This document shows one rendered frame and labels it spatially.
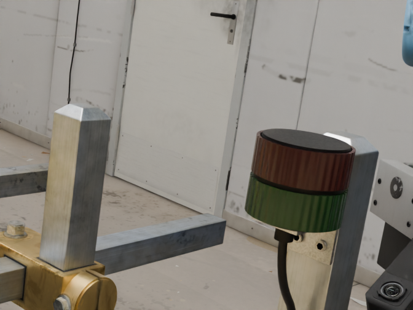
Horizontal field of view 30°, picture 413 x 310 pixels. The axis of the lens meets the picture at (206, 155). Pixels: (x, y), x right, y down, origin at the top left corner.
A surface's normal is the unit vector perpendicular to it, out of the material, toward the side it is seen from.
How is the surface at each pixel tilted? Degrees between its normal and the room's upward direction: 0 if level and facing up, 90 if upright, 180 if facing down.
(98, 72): 90
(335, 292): 90
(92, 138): 90
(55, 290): 90
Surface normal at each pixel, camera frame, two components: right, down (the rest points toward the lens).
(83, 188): 0.76, 0.25
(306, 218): 0.09, 0.23
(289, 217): -0.19, 0.19
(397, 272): -0.20, -0.82
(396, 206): -0.95, -0.07
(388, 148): -0.69, 0.06
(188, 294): 0.14, -0.97
